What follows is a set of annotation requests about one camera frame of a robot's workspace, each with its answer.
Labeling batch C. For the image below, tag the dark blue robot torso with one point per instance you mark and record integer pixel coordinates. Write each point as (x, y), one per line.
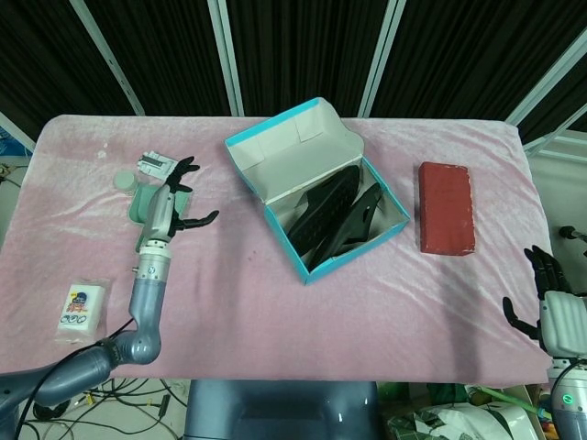
(275, 410)

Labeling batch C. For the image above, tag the green plastic dustpan scoop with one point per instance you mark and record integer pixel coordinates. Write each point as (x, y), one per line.
(140, 206)

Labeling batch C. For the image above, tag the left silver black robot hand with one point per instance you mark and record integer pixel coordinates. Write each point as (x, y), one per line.
(158, 215)

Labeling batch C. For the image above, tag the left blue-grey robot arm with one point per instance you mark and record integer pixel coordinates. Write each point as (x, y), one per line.
(144, 311)

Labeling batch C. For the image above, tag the small round pale green jar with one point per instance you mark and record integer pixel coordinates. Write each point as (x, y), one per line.
(125, 179)

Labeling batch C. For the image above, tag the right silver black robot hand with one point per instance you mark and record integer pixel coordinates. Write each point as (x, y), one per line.
(564, 321)

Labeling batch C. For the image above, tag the green white patterned bag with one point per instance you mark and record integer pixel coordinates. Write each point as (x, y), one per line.
(440, 417)

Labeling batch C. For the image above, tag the black shoe one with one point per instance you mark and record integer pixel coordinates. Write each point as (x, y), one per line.
(325, 211)
(360, 224)

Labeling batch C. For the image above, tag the white tissue packet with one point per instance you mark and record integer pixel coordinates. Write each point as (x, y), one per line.
(80, 309)

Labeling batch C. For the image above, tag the red brick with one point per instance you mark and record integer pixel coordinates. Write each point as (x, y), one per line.
(447, 206)

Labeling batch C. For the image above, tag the black tripod stand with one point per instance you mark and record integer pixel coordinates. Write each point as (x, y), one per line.
(571, 234)

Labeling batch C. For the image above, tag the pink plush table cloth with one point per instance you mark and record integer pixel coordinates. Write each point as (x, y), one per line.
(252, 321)

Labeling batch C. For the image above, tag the white partition frame post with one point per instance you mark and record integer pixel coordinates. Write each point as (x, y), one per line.
(546, 82)
(110, 59)
(227, 59)
(380, 59)

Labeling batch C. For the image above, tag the blue cardboard shoe box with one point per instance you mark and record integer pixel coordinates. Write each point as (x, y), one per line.
(257, 151)

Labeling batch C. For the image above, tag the black pleated curtain panel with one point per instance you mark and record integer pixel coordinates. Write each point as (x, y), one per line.
(472, 55)
(41, 59)
(302, 46)
(169, 55)

